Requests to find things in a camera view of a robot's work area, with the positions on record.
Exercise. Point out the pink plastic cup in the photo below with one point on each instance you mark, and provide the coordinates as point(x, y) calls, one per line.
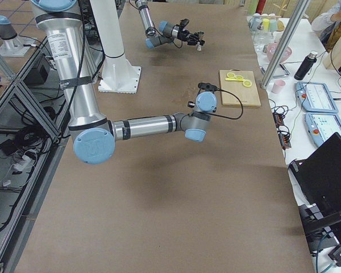
point(278, 86)

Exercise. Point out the blue teach pendant far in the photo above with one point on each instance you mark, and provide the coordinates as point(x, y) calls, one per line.
point(315, 97)

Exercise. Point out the aluminium frame post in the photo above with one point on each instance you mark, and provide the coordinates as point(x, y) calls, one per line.
point(287, 35)

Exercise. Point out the person in background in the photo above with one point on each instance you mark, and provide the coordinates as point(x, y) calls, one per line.
point(328, 26)

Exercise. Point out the black computer monitor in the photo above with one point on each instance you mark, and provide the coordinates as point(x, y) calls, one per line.
point(319, 177)

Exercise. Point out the blue teach pendant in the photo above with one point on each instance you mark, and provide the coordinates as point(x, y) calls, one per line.
point(321, 126)
point(315, 97)

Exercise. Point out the lemon slice far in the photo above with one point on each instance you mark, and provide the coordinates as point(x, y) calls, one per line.
point(231, 75)

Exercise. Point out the steel jigger cup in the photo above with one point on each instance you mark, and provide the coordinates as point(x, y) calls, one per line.
point(200, 42)

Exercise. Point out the yellow plastic knife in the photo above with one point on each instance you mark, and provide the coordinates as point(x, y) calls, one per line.
point(234, 79)

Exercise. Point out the lemon slice near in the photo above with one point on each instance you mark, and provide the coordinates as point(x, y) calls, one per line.
point(247, 83)

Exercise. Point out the blue teach pendant near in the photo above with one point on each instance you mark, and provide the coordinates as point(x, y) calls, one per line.
point(321, 126)

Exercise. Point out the black water bottle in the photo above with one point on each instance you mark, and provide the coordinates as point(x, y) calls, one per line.
point(306, 65)

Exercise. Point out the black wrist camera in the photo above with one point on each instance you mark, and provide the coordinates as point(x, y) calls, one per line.
point(207, 87)
point(183, 23)

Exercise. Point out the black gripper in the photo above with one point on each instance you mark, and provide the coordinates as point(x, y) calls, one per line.
point(184, 33)

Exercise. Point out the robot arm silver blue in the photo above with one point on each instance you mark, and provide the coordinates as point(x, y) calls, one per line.
point(166, 32)
point(94, 136)

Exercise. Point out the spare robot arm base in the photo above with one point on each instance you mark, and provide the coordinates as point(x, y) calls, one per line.
point(13, 45)

